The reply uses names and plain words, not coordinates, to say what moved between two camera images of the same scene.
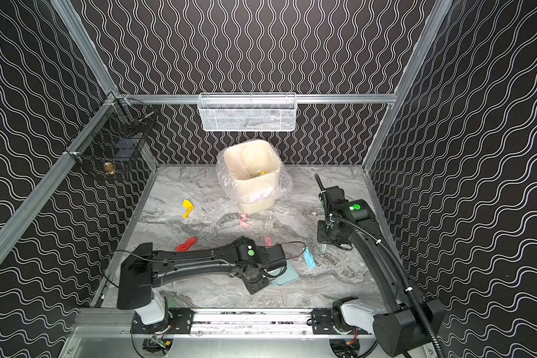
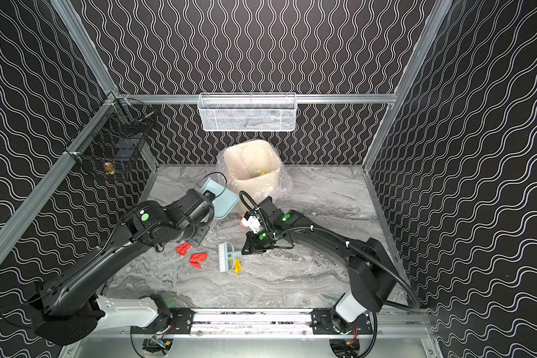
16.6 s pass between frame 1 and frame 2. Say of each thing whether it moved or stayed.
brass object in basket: stayed
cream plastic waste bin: stayed
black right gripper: moved
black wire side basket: stayed
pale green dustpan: moved
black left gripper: moved
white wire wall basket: stayed
